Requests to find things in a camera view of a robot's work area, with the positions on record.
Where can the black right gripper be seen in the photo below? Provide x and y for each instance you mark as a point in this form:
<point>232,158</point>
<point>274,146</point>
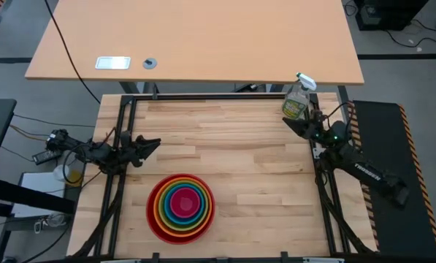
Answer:
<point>316,128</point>

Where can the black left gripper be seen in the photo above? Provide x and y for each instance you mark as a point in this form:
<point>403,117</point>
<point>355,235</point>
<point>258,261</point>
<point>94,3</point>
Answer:
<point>126,153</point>

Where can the blue plastic bowl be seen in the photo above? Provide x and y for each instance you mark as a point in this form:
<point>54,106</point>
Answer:
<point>166,206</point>

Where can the orange plastic bowl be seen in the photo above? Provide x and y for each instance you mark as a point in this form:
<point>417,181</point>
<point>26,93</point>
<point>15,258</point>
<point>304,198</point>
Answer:
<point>155,209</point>

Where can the green plastic bowl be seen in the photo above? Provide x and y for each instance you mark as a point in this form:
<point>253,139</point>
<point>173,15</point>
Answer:
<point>161,208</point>

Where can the large red plastic bowl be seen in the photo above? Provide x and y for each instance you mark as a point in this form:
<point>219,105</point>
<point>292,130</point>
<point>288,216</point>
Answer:
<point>149,212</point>

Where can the small magenta plastic bowl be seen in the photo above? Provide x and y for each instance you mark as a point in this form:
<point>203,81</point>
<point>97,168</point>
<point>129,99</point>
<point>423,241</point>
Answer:
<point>184,202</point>

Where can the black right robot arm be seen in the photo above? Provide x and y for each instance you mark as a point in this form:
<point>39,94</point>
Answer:
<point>367,171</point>

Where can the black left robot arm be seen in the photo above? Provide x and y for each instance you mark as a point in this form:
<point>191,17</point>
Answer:
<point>90,152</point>

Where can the spray bottle with white trigger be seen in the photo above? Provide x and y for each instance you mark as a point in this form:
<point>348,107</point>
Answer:
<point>296,104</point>

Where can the plastic cup with yellow liquid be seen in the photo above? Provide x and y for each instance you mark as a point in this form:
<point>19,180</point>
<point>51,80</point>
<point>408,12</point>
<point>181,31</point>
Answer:
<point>66,175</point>

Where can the black mat with hazard stripes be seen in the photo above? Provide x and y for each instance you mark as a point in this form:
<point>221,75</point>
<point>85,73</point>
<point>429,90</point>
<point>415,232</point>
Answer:
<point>396,146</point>

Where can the black power adapter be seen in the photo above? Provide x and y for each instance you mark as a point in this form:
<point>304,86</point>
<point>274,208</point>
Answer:
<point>46,156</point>

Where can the white flat panel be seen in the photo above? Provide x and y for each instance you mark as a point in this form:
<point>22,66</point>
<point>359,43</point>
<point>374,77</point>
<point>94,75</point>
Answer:
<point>35,191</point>

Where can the large beige wooden desk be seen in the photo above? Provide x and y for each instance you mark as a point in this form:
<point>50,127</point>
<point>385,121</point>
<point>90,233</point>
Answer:
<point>203,36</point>

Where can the small silver carabiner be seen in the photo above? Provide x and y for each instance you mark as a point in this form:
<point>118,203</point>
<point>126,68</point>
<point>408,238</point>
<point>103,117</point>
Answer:
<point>38,227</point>

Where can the black computer tower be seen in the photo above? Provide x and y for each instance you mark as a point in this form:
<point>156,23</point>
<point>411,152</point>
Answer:
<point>389,14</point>

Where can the black aluminium frame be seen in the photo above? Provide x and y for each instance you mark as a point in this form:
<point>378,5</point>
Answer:
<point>181,96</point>

